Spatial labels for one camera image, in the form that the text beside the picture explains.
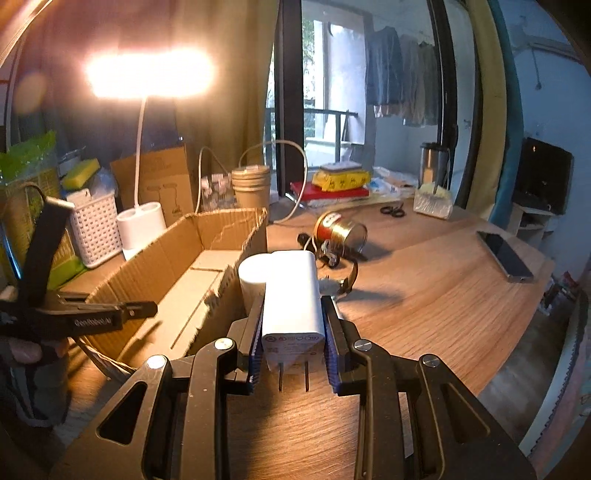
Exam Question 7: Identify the black headphones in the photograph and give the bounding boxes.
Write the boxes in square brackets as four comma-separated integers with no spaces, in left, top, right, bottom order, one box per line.
[297,233,359,299]

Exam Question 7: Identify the red gold tin can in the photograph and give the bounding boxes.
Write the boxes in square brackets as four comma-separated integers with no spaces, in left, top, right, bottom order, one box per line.
[314,211,368,253]

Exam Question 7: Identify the white round jar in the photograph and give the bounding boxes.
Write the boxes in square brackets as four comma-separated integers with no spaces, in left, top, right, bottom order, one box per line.
[238,253,271,313]

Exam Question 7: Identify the person's left hand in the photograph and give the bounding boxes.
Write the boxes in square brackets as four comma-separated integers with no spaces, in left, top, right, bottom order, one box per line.
[1,337,69,365]

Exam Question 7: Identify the open cardboard box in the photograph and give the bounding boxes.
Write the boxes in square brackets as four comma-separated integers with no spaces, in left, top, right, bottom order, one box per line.
[84,209,267,367]

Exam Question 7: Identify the white plastic basket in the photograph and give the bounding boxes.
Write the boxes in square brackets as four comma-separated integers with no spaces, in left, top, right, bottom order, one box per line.
[70,193,122,269]

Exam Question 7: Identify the black scissors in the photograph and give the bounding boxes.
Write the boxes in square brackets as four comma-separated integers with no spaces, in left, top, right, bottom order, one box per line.
[380,202,406,218]

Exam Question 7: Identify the green snack bag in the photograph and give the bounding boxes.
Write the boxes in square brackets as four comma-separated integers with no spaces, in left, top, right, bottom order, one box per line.
[1,131,61,280]

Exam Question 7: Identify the yellow green sponge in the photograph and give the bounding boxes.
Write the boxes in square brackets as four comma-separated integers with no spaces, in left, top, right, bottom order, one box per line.
[60,158,100,191]

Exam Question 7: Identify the red book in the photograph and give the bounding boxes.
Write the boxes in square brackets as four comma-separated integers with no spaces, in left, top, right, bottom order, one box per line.
[290,182,370,202]

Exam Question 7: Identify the stack of paper cups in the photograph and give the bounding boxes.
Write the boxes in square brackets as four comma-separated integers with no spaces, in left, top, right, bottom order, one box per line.
[231,165,271,209]

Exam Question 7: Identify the yellow packet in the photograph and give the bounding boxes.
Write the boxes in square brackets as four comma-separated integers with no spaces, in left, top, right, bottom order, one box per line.
[311,170,370,191]

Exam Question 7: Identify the clear tissue box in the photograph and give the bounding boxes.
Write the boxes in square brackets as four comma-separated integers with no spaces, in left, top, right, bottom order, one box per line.
[413,183,454,220]

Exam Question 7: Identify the brown lamp packaging box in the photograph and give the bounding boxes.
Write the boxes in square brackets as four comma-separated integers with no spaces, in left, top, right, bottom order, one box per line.
[110,146,197,226]

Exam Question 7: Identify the black smartphone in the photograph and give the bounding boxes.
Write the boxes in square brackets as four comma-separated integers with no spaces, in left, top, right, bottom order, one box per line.
[476,231,534,283]

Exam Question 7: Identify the steel thermos mug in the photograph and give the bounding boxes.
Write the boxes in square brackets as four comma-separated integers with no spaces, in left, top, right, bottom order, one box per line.
[419,142,450,188]

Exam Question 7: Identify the black television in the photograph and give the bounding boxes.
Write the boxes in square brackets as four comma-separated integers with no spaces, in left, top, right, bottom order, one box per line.
[513,137,574,215]

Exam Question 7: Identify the white desk lamp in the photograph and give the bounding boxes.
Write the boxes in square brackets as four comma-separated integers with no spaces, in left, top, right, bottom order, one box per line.
[85,44,215,260]

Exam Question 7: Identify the hanging clothes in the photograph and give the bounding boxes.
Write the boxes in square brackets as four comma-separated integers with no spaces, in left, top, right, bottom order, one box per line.
[366,26,441,127]

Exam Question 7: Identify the white charging cable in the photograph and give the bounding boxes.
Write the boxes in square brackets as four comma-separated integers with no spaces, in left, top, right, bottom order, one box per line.
[195,139,310,225]

